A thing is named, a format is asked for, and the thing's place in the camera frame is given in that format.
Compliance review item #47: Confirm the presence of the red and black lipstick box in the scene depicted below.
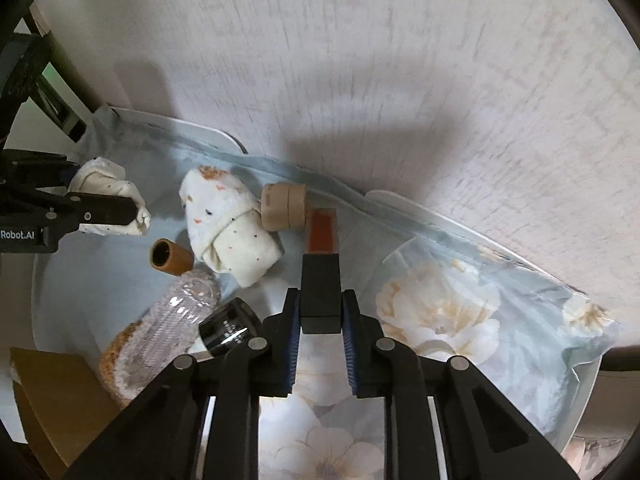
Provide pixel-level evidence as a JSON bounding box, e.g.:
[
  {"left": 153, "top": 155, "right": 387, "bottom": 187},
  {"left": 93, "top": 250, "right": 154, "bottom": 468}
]
[{"left": 300, "top": 208, "right": 342, "bottom": 335}]

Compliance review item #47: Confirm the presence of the white speckled sock roll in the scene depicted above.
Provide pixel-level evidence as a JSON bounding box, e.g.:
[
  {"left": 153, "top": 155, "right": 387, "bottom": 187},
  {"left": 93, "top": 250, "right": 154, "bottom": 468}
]
[
  {"left": 68, "top": 157, "right": 151, "bottom": 236},
  {"left": 179, "top": 166, "right": 282, "bottom": 288}
]

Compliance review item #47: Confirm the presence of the black cosmetic jar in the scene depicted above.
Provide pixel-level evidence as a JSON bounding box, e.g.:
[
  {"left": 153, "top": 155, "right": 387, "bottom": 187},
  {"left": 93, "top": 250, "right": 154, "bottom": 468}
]
[{"left": 198, "top": 298, "right": 262, "bottom": 358}]

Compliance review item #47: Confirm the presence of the floral light blue tablecloth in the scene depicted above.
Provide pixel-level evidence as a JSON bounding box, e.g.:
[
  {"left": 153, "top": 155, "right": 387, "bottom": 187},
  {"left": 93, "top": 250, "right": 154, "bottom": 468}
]
[{"left": 34, "top": 112, "right": 618, "bottom": 479}]

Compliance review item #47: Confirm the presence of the clear plastic bottle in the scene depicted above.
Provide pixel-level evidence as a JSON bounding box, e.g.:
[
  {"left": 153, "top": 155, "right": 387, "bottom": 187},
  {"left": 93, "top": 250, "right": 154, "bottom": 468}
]
[{"left": 140, "top": 268, "right": 220, "bottom": 372}]

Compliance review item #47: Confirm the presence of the short cardboard tape roll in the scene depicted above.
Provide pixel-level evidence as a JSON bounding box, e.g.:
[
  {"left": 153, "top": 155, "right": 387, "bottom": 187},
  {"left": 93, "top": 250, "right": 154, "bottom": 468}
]
[{"left": 260, "top": 182, "right": 307, "bottom": 232}]

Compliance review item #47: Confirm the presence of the cardboard box with floral lining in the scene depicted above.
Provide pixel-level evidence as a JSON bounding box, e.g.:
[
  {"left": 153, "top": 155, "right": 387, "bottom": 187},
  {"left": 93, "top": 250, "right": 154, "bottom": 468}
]
[{"left": 10, "top": 347, "right": 120, "bottom": 479}]

